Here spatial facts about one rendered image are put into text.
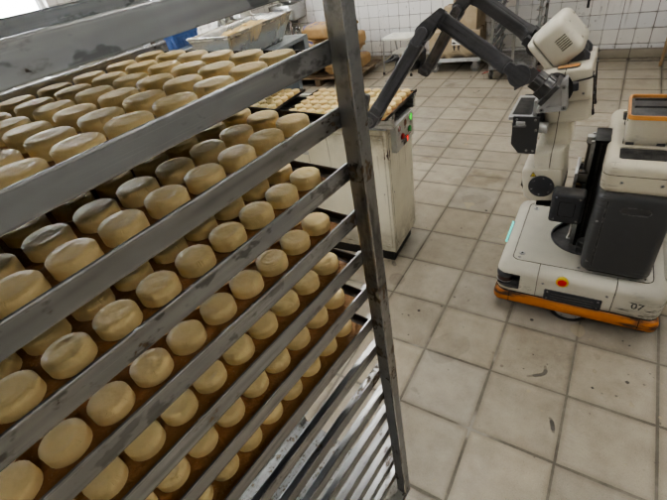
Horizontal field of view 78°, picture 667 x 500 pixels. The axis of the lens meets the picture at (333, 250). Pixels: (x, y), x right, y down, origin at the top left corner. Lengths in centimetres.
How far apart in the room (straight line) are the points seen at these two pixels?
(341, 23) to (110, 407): 54
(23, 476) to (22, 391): 10
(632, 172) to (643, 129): 19
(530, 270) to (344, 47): 166
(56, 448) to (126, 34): 42
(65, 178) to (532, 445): 174
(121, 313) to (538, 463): 159
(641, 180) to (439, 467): 127
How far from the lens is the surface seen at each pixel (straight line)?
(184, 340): 59
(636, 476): 192
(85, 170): 41
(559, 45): 185
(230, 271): 53
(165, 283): 53
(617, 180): 185
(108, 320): 52
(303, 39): 272
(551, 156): 200
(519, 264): 211
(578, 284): 210
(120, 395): 57
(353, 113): 62
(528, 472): 182
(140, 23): 44
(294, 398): 83
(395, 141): 214
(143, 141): 44
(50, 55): 40
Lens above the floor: 163
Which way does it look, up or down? 37 degrees down
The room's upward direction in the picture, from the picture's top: 12 degrees counter-clockwise
